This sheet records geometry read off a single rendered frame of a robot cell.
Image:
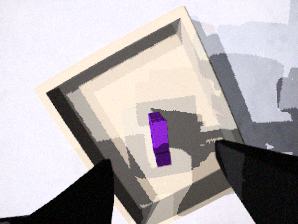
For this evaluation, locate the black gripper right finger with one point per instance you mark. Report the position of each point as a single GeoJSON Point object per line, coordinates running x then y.
{"type": "Point", "coordinates": [266, 182]}

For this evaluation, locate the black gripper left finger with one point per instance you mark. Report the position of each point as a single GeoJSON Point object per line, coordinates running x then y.
{"type": "Point", "coordinates": [90, 200]}

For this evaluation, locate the beige square tray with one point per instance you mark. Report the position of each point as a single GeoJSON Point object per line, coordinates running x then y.
{"type": "Point", "coordinates": [101, 105]}

